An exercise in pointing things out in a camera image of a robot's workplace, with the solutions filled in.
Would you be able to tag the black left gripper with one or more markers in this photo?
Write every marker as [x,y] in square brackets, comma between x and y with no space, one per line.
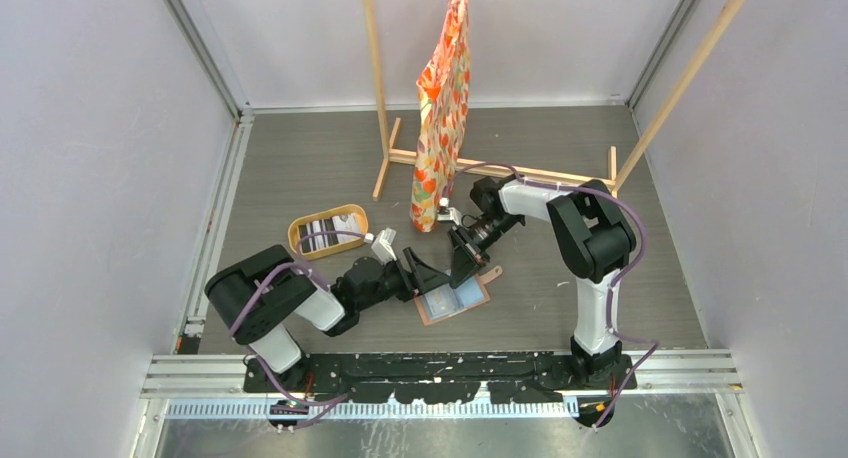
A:
[421,277]

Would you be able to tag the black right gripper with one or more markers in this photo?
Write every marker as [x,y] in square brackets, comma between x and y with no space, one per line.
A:
[468,257]

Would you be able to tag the pink blue card holder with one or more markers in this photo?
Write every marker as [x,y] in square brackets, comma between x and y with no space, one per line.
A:
[446,302]

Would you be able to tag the white VIP card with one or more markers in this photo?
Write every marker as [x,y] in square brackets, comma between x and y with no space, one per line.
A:
[347,222]

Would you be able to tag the yellow oval card tray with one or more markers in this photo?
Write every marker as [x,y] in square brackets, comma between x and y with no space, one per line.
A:
[347,240]

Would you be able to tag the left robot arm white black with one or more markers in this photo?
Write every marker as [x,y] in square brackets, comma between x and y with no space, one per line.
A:
[256,295]

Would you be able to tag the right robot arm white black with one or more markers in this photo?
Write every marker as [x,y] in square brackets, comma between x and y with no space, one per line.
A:
[595,242]

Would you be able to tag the orange floral fabric bag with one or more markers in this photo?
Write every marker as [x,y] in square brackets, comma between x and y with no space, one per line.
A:
[443,89]

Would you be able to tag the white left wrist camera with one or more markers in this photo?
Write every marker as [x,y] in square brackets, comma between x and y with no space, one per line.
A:
[382,245]

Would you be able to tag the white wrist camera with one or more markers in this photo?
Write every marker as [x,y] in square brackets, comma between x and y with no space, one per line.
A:
[446,213]
[382,245]

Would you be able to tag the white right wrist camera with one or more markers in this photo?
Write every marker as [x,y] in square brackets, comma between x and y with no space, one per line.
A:
[446,213]

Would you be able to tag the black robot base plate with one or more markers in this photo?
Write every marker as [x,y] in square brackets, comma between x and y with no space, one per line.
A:
[438,378]

